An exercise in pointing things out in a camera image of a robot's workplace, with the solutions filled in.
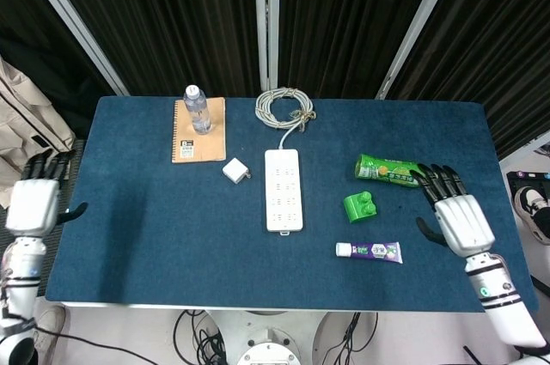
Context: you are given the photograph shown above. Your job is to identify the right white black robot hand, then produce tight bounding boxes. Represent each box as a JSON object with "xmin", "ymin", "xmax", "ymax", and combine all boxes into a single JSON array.
[{"xmin": 408, "ymin": 162, "xmax": 496, "ymax": 257}]

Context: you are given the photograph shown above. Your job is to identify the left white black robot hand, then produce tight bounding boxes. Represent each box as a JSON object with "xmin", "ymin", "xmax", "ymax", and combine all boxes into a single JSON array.
[{"xmin": 4, "ymin": 149, "xmax": 89, "ymax": 238}]

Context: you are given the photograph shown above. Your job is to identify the white power strip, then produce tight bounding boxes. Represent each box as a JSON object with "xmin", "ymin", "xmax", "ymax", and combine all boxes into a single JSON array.
[{"xmin": 264, "ymin": 149, "xmax": 304, "ymax": 237}]

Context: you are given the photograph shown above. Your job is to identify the white charger plug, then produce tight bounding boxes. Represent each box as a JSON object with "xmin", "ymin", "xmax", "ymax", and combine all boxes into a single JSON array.
[{"xmin": 222, "ymin": 157, "xmax": 253, "ymax": 186}]

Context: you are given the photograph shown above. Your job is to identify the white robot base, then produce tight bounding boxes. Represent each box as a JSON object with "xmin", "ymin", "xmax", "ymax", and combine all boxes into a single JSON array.
[{"xmin": 205, "ymin": 311, "xmax": 339, "ymax": 365}]

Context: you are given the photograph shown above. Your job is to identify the white black sneaker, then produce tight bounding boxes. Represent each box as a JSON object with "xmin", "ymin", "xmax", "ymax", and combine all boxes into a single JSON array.
[{"xmin": 514, "ymin": 186, "xmax": 550, "ymax": 246}]

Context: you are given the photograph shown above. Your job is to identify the black device with coloured buttons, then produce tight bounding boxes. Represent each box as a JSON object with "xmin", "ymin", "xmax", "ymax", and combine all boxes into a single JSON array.
[{"xmin": 506, "ymin": 170, "xmax": 550, "ymax": 207}]

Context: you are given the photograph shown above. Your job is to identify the beige jacket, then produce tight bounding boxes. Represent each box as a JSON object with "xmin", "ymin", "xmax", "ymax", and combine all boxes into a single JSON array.
[{"xmin": 0, "ymin": 55, "xmax": 76, "ymax": 210}]

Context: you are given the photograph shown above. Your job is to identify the purple white toothpaste tube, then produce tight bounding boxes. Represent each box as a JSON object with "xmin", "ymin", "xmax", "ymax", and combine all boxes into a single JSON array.
[{"xmin": 335, "ymin": 241, "xmax": 404, "ymax": 265}]

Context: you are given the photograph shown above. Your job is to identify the green tea bottle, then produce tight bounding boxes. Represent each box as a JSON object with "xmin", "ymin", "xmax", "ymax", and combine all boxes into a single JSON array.
[{"xmin": 354, "ymin": 153, "xmax": 425, "ymax": 189}]

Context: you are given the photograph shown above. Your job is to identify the green plastic block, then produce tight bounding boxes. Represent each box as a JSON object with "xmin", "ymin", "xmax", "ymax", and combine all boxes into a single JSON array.
[{"xmin": 342, "ymin": 191, "xmax": 380, "ymax": 224}]

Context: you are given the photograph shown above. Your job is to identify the plain white shoe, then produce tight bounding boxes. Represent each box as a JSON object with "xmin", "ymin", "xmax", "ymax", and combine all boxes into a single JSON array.
[{"xmin": 33, "ymin": 304, "xmax": 68, "ymax": 356}]

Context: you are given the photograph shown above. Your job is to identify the blue table mat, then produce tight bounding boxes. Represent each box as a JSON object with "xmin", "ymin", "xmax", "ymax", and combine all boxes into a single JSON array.
[{"xmin": 45, "ymin": 95, "xmax": 541, "ymax": 313}]

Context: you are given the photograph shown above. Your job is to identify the brown spiral notebook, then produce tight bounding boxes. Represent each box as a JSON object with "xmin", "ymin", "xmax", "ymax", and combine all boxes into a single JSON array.
[{"xmin": 171, "ymin": 96, "xmax": 228, "ymax": 164}]

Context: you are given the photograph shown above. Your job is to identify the dark pleated partition screen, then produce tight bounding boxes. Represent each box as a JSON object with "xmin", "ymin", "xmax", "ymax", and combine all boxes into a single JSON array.
[
  {"xmin": 386, "ymin": 0, "xmax": 550, "ymax": 160},
  {"xmin": 277, "ymin": 0, "xmax": 448, "ymax": 100},
  {"xmin": 38, "ymin": 0, "xmax": 263, "ymax": 98}
]

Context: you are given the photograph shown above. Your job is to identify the clear water bottle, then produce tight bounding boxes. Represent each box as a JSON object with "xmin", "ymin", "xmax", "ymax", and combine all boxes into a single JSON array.
[{"xmin": 183, "ymin": 84, "xmax": 213, "ymax": 136}]

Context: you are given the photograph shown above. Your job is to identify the black floor cables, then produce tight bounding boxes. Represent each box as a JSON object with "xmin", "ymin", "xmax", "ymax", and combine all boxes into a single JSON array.
[
  {"xmin": 173, "ymin": 308, "xmax": 227, "ymax": 365},
  {"xmin": 321, "ymin": 312, "xmax": 380, "ymax": 365}
]

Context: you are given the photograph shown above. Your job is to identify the tan cable twist tie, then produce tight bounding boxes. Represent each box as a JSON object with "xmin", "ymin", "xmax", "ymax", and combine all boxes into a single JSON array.
[{"xmin": 288, "ymin": 109, "xmax": 317, "ymax": 134}]

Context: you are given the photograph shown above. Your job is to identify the coiled white power cable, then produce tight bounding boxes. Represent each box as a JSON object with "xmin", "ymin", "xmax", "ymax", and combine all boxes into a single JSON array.
[{"xmin": 254, "ymin": 87, "xmax": 316, "ymax": 151}]

